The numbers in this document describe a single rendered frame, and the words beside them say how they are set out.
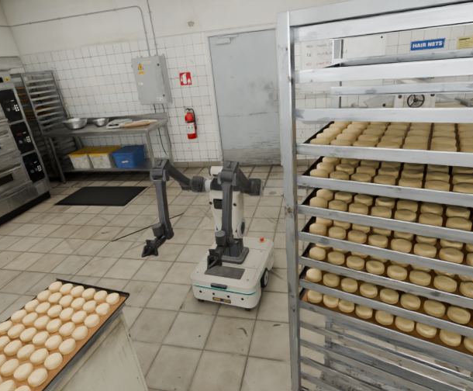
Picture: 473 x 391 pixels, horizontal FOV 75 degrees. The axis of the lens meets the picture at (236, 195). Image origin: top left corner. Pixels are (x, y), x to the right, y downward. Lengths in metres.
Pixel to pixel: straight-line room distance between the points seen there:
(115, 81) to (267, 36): 2.61
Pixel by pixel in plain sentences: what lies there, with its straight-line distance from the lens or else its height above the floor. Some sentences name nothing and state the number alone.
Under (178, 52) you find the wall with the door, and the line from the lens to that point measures 5.34.
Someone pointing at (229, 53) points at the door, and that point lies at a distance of 5.11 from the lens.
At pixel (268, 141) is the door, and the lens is 5.18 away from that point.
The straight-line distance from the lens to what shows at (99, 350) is 1.40.
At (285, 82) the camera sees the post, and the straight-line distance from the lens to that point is 0.80.
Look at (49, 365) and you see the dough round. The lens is 1.25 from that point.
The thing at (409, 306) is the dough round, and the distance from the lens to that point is 1.05.
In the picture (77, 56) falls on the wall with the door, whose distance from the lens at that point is 6.26.
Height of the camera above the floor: 1.74
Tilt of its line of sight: 24 degrees down
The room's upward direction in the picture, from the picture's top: 6 degrees counter-clockwise
